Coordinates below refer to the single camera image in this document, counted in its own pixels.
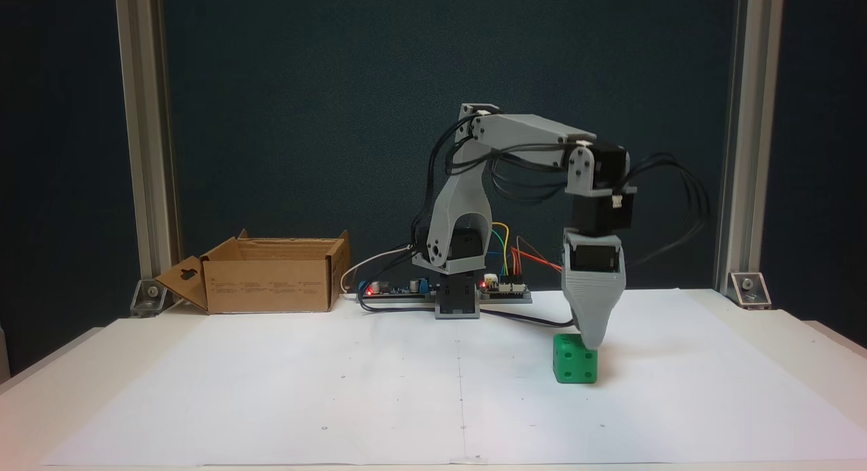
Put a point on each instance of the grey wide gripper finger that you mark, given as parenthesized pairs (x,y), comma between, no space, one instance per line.
(593,308)

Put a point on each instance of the green dice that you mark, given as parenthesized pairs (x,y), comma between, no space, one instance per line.
(572,366)

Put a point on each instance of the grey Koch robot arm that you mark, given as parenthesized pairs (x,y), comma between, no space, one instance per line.
(521,135)

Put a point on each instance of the circuit board with white connectors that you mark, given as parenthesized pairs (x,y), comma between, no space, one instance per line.
(504,289)

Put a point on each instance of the blue power circuit board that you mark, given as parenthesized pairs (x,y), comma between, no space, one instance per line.
(393,289)

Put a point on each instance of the brown cardboard box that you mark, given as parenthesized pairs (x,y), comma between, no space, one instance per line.
(271,284)

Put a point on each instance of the metal corner bracket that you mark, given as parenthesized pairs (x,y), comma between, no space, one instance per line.
(750,289)
(150,296)

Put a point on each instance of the aluminium frame post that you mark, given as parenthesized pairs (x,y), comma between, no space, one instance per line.
(139,118)
(752,118)

